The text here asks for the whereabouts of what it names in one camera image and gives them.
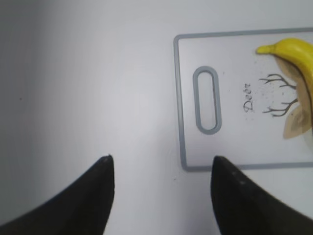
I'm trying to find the yellow plastic banana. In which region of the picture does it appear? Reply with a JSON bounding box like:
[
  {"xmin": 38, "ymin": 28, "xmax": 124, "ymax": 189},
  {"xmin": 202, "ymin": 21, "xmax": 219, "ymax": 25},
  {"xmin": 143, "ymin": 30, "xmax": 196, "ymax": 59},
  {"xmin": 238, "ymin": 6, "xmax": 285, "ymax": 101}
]
[{"xmin": 256, "ymin": 38, "xmax": 313, "ymax": 139}]

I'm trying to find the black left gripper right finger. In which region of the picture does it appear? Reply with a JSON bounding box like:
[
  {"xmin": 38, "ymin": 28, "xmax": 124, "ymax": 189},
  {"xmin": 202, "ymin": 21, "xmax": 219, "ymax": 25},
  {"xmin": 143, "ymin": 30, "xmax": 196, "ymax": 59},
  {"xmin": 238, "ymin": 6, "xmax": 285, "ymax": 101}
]
[{"xmin": 210, "ymin": 156, "xmax": 313, "ymax": 235}]

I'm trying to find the white grey-rimmed cutting board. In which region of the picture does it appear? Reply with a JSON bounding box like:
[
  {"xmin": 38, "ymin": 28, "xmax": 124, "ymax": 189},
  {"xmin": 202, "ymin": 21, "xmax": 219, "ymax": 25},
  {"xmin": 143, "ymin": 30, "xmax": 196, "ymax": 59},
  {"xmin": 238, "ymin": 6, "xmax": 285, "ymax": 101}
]
[{"xmin": 174, "ymin": 28, "xmax": 313, "ymax": 172}]

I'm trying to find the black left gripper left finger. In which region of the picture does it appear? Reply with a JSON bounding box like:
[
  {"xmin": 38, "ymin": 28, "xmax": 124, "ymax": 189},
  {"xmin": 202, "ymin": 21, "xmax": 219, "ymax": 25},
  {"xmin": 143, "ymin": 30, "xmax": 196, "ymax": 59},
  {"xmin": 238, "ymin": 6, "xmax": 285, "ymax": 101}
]
[{"xmin": 0, "ymin": 155, "xmax": 114, "ymax": 235}]

